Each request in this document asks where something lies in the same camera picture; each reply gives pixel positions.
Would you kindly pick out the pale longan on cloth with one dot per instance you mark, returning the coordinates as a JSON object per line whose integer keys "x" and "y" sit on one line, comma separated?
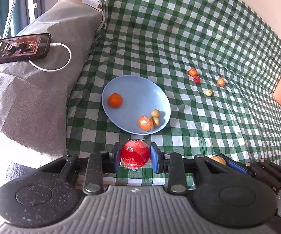
{"x": 209, "y": 93}

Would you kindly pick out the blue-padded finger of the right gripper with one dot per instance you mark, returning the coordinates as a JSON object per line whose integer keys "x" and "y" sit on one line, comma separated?
{"x": 258, "y": 170}

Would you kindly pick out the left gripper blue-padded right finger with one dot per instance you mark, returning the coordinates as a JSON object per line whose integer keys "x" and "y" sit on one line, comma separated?
{"x": 170, "y": 163}

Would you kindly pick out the black smartphone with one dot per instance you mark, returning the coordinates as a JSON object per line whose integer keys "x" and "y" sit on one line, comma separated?
{"x": 25, "y": 47}

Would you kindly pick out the light blue plate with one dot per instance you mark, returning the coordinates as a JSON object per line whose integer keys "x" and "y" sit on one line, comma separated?
{"x": 140, "y": 96}

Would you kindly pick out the tan longan in plate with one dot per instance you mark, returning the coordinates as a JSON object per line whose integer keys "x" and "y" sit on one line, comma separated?
{"x": 156, "y": 121}
{"x": 155, "y": 113}

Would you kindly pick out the grey sofa armrest cover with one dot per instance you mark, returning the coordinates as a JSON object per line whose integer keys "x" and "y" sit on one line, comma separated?
{"x": 33, "y": 96}

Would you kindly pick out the green white checkered cloth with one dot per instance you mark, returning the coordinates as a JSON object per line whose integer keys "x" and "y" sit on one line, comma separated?
{"x": 161, "y": 40}

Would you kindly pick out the plain orange in plate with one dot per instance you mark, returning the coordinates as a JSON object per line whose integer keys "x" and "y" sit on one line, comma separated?
{"x": 115, "y": 100}

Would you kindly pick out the wrapped orange in plate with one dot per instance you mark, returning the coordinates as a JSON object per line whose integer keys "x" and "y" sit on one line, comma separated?
{"x": 145, "y": 123}

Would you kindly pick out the tan longan fruit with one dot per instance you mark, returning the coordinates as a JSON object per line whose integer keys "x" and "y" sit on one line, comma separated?
{"x": 219, "y": 159}

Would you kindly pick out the wrapped orange far right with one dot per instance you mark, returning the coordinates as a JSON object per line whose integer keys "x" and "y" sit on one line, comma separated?
{"x": 221, "y": 82}

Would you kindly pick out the upper tan longan in plate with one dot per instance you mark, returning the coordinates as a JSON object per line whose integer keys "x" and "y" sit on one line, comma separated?
{"x": 155, "y": 113}

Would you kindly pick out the small orange on cloth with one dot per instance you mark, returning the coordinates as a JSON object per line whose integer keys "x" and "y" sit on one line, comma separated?
{"x": 193, "y": 72}

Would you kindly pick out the lower tan longan in plate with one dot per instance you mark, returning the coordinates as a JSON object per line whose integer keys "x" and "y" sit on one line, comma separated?
{"x": 156, "y": 121}

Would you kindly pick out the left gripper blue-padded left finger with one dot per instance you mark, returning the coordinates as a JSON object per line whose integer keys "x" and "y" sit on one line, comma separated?
{"x": 97, "y": 165}

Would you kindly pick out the small red fruit beside orange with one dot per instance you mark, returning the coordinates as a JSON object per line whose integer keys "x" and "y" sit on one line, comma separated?
{"x": 196, "y": 79}

